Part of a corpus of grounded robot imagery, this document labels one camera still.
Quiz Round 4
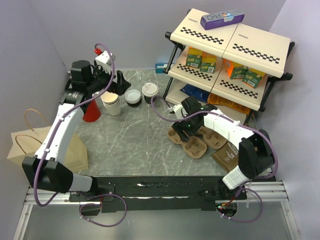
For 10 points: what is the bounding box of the red cup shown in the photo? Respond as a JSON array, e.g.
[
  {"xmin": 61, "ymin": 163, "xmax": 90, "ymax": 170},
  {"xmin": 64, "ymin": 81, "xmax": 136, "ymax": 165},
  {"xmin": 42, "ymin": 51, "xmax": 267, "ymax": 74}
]
[{"xmin": 82, "ymin": 100, "xmax": 101, "ymax": 123}]

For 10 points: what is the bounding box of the blue small box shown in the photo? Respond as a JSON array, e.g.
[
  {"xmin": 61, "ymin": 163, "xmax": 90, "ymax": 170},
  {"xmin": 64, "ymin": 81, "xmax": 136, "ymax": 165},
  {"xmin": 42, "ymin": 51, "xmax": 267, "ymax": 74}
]
[{"xmin": 155, "ymin": 63, "xmax": 168, "ymax": 74}]

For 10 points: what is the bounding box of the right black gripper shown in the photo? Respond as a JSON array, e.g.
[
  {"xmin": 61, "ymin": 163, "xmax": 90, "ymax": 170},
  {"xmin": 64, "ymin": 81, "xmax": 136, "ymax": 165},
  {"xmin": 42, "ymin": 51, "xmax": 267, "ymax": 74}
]
[{"xmin": 172, "ymin": 113, "xmax": 202, "ymax": 143}]

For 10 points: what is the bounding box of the purple box on shelf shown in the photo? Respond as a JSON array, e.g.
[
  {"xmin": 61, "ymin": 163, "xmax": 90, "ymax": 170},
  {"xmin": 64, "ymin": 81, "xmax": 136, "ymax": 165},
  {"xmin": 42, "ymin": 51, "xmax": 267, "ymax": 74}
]
[{"xmin": 200, "ymin": 9, "xmax": 245, "ymax": 30}]

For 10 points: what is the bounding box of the blue snack bag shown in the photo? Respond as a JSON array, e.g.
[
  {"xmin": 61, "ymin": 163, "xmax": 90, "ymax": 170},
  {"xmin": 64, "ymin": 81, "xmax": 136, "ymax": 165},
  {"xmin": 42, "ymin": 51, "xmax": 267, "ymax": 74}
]
[{"xmin": 180, "ymin": 84, "xmax": 210, "ymax": 103}]

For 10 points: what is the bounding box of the stack of paper cups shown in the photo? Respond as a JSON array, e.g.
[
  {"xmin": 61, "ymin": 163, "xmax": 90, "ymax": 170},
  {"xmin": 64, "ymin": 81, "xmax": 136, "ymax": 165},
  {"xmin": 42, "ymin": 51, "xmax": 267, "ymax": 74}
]
[{"xmin": 100, "ymin": 91, "xmax": 121, "ymax": 118}]

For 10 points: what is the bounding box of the stack of cup lids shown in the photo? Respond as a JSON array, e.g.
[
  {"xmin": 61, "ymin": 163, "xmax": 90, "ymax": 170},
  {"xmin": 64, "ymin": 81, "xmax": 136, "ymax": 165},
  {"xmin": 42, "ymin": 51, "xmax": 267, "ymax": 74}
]
[{"xmin": 124, "ymin": 89, "xmax": 142, "ymax": 108}]

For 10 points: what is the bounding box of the beige checkered shelf rack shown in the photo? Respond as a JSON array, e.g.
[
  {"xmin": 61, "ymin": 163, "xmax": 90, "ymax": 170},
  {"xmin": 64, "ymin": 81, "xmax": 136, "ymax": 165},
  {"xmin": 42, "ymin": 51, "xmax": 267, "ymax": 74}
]
[{"xmin": 163, "ymin": 8, "xmax": 295, "ymax": 124}]

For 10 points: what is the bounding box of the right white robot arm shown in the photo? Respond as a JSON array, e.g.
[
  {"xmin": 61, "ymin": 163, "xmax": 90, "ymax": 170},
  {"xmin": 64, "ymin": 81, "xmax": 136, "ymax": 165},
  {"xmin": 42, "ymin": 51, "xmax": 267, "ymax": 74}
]
[{"xmin": 171, "ymin": 96, "xmax": 276, "ymax": 199}]

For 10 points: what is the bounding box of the pulp cup carrier tray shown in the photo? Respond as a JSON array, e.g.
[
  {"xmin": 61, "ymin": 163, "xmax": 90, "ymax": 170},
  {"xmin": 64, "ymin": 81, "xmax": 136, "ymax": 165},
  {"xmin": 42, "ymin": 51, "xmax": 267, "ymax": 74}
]
[{"xmin": 197, "ymin": 126, "xmax": 227, "ymax": 150}]

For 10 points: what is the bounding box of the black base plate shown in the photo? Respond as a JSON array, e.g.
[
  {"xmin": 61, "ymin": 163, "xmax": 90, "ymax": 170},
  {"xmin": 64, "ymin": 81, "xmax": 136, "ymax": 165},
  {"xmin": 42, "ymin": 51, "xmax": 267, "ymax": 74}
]
[{"xmin": 69, "ymin": 176, "xmax": 247, "ymax": 213}]

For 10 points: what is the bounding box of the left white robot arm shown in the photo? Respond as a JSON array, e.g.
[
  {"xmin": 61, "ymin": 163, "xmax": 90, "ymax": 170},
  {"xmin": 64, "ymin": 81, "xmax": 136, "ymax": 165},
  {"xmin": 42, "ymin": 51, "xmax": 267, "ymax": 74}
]
[{"xmin": 22, "ymin": 60, "xmax": 131, "ymax": 201}]

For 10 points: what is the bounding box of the green yellow carton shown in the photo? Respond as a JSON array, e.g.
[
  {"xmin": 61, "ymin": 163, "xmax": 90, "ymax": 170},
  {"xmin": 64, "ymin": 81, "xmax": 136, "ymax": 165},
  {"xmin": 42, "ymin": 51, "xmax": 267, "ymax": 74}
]
[
  {"xmin": 199, "ymin": 52, "xmax": 217, "ymax": 74},
  {"xmin": 185, "ymin": 46, "xmax": 203, "ymax": 69}
]

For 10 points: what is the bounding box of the white plastic cup lid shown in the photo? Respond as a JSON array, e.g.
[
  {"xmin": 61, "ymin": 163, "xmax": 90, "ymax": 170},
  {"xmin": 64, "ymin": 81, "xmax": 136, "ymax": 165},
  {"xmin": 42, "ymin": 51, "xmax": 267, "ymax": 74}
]
[{"xmin": 142, "ymin": 82, "xmax": 159, "ymax": 97}]

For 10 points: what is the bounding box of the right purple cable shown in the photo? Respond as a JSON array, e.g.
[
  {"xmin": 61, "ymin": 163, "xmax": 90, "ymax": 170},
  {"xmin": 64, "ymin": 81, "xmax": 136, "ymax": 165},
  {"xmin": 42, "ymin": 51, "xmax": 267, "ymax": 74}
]
[{"xmin": 150, "ymin": 94, "xmax": 280, "ymax": 223}]

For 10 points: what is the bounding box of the orange box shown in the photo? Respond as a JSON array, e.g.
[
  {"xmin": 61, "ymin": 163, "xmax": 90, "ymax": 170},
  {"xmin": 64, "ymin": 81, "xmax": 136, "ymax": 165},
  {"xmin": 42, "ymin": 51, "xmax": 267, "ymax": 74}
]
[{"xmin": 222, "ymin": 58, "xmax": 244, "ymax": 77}]

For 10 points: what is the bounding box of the aluminium rail frame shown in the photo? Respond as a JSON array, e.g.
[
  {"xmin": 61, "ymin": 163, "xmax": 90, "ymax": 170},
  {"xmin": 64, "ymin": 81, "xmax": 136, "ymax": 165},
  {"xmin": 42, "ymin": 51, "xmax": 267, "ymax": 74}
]
[{"xmin": 12, "ymin": 181, "xmax": 81, "ymax": 240}]

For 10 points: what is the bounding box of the brown coffee bean pouch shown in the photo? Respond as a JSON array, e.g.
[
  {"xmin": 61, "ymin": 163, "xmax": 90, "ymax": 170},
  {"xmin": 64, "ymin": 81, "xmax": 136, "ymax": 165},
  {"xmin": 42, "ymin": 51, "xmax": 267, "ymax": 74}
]
[{"xmin": 211, "ymin": 142, "xmax": 239, "ymax": 172}]

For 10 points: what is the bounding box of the orange snack bag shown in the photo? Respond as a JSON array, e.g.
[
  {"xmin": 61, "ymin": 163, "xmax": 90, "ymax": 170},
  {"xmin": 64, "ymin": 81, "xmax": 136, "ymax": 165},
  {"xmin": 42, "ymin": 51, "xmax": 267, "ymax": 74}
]
[{"xmin": 207, "ymin": 93, "xmax": 251, "ymax": 115}]

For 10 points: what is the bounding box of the black paper coffee cup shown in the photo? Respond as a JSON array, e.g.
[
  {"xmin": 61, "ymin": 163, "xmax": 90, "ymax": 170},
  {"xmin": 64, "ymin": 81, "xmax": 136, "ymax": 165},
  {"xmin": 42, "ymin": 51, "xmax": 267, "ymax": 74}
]
[{"xmin": 143, "ymin": 95, "xmax": 157, "ymax": 105}]

